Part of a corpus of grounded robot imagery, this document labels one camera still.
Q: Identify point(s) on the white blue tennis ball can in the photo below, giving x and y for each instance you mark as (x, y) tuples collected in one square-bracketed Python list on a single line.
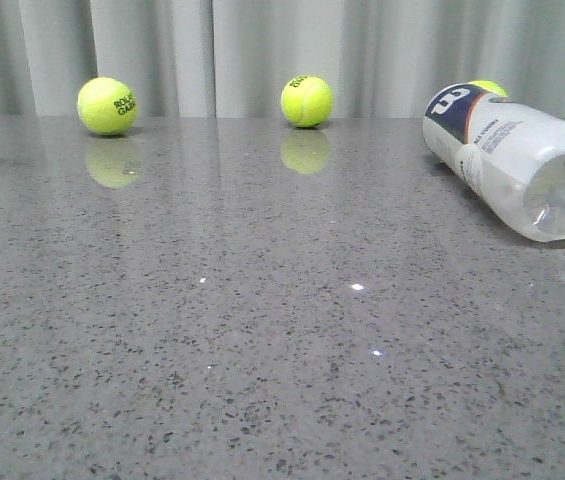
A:
[(511, 155)]

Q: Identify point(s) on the centre back tennis ball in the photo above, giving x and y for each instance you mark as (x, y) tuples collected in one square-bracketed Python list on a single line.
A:
[(306, 101)]

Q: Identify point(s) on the Roland Garros tennis ball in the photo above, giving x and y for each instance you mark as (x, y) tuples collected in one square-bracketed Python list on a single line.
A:
[(106, 106)]

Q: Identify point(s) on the right Wilson tennis ball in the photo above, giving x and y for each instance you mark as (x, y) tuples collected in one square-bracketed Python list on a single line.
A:
[(488, 86)]

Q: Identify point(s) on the grey pleated curtain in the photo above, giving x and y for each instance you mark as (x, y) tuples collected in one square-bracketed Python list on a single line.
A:
[(383, 59)]

